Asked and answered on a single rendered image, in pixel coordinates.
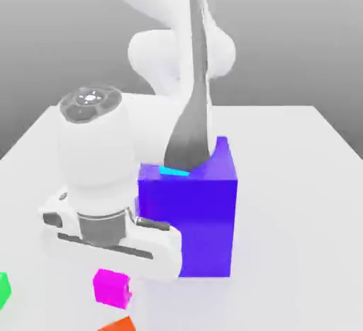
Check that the small cyan cube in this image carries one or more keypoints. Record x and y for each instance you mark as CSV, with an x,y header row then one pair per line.
x,y
173,171

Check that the small magenta cube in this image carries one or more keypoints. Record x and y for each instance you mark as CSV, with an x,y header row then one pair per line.
x,y
109,288

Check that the small green cube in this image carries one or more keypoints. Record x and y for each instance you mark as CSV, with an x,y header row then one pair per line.
x,y
3,290

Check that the small orange cube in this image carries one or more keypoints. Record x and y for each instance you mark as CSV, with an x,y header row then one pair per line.
x,y
119,325

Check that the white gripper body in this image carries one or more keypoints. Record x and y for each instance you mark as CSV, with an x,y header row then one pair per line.
x,y
158,263

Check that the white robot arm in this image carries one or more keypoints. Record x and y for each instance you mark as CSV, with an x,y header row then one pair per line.
x,y
96,149

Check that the large blue box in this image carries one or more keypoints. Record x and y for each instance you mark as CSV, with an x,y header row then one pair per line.
x,y
198,209

